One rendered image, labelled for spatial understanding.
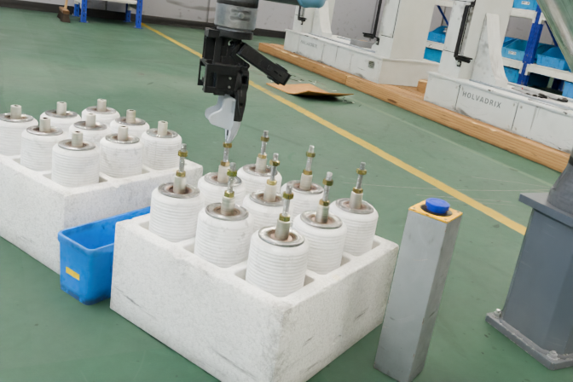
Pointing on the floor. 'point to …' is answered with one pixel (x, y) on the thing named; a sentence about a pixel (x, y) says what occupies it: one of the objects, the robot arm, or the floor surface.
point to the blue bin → (90, 257)
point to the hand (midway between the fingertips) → (232, 135)
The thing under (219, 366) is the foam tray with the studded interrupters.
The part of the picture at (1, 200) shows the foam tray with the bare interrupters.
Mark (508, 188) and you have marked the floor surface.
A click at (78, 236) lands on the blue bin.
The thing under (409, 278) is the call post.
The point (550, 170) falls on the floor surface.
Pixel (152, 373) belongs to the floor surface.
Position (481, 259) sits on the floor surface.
